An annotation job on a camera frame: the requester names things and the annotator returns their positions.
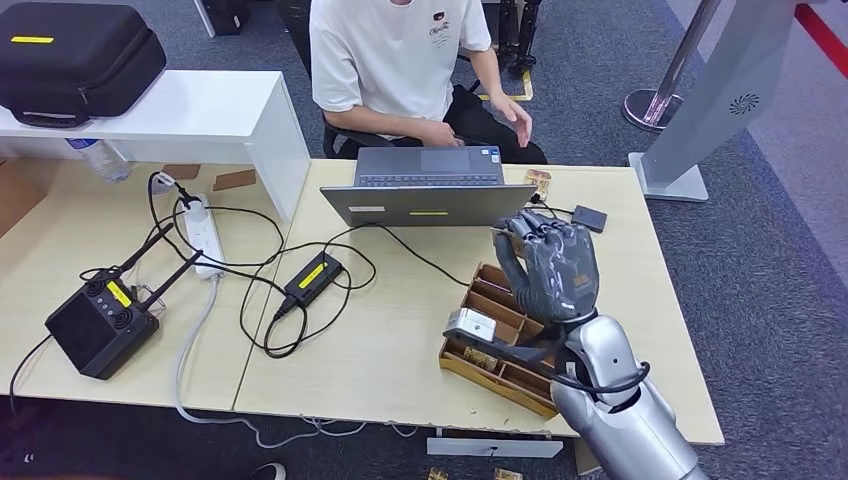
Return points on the white power strip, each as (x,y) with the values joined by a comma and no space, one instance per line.
(204,236)

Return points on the cardboard compartment organizer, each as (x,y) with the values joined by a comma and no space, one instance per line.
(493,387)

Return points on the black power adapter yellow label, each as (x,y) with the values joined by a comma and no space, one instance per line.
(314,277)

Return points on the grey laptop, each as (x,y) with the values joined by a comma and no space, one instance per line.
(427,206)

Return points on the black stand legs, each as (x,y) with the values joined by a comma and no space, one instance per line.
(517,33)

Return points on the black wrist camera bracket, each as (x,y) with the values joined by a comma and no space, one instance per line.
(510,354)

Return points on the white desk shelf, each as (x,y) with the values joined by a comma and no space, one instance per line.
(171,106)

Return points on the chrome stanchion post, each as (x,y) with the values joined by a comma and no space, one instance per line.
(668,79)

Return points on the person's right hand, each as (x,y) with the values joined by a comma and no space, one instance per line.
(442,136)

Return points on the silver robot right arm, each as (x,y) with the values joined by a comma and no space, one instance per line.
(629,424)

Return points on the clear plastic water bottle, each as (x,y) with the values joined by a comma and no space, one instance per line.
(103,161)

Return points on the red barrier strip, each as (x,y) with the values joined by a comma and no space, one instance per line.
(823,33)

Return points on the white shoe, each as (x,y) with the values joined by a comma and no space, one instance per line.
(272,472)

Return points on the clear plastic holder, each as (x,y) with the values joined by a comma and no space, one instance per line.
(151,302)

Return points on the person's left hand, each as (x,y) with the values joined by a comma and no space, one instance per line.
(515,116)

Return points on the black box on floor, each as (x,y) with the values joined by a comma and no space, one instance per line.
(225,14)

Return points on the white board panel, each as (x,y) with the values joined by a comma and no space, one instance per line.
(204,18)

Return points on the yellow floor tape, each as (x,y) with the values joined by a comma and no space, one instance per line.
(528,86)

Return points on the white plug adapter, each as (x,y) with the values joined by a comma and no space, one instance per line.
(162,183)

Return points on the person's left forearm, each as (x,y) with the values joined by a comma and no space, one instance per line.
(487,73)

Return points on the brown cardboard sheet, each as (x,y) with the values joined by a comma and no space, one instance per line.
(16,195)

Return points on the black carrying case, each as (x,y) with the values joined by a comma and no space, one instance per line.
(73,54)

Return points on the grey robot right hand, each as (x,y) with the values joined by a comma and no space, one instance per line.
(560,272)

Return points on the person's right forearm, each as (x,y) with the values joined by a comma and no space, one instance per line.
(378,122)

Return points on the black router box with antennas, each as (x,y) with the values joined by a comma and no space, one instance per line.
(100,331)

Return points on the person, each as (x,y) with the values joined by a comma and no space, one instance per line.
(384,60)

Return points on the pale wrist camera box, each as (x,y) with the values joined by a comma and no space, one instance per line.
(470,324)

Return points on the brown cardboard piece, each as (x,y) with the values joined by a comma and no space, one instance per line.
(181,171)
(234,179)

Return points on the grey kiosk stand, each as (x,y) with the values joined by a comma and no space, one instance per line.
(721,86)

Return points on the small black card reader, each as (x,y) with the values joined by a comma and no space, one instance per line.
(590,218)

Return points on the small patterned floor item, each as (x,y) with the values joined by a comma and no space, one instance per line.
(507,474)
(436,474)

